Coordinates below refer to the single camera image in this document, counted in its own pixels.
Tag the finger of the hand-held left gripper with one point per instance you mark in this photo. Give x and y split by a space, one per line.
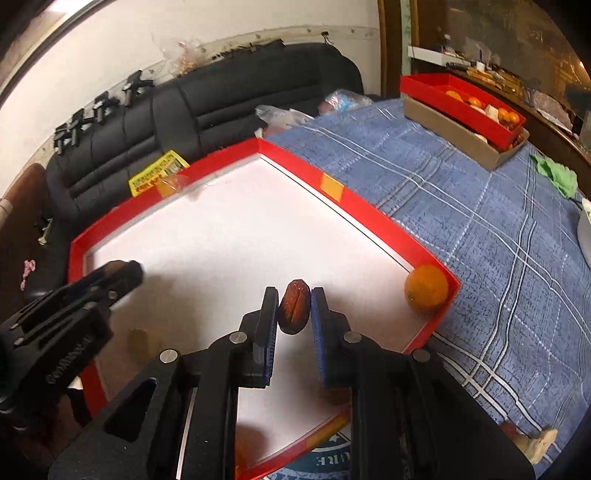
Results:
90 286
124 277

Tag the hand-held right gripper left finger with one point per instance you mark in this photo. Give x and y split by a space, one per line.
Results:
263 332

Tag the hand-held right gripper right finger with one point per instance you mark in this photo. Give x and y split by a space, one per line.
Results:
323 337

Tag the red date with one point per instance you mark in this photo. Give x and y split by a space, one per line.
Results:
295 309

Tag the orange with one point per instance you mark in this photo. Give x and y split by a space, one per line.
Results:
427 289
474 101
455 96
508 117

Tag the small pink object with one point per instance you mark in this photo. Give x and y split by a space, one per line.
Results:
28 270

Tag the yellow carton box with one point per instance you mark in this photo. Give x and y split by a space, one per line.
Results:
157 177

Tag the black clamp device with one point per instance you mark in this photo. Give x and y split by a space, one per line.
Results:
62 138
79 121
104 105
136 85

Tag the blue plaid tablecloth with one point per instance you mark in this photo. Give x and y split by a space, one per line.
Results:
461 184

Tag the black leather sofa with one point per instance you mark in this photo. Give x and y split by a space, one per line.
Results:
231 92

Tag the clear plastic bag with food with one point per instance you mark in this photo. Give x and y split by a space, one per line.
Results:
281 115

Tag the crumpled clear plastic wrap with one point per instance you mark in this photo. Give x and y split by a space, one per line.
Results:
182 55

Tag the blue white plastic bag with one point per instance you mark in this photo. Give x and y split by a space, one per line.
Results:
341 100

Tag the brown cardboard box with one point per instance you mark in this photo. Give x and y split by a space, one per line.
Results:
452 134

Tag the small red box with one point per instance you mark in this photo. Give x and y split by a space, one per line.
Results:
425 87

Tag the green cloth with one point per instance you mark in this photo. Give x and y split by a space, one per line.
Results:
556 173

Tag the white flat box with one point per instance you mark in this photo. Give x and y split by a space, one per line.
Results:
427 53

